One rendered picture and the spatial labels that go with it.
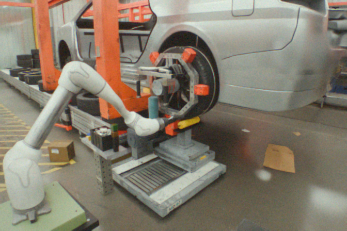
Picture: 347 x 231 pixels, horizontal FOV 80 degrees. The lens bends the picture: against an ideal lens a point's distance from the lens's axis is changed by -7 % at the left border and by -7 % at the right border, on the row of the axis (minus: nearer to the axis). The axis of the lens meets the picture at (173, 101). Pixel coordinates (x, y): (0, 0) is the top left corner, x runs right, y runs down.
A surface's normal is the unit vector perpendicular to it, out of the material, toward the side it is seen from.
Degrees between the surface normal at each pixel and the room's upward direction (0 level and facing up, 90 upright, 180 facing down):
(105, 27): 90
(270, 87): 90
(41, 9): 90
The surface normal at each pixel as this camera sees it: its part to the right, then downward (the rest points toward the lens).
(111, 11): 0.72, 0.18
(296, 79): -0.07, 0.36
